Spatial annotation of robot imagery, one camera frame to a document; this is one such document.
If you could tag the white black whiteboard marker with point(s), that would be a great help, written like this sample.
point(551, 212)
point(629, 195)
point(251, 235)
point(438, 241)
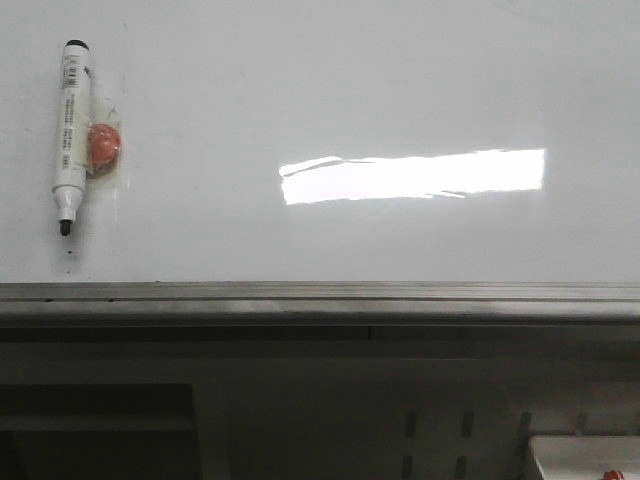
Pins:
point(74, 118)

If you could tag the white whiteboard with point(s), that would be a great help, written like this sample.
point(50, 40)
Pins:
point(332, 140)

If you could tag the red whiteboard marker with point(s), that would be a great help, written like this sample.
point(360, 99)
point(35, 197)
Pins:
point(613, 475)

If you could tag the red round magnet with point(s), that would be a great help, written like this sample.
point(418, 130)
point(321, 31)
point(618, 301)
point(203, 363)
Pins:
point(104, 145)

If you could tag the white marker tray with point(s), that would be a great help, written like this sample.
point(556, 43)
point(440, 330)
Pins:
point(581, 457)

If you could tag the aluminium whiteboard frame rail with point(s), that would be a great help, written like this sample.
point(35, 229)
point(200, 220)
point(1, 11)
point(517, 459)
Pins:
point(254, 303)

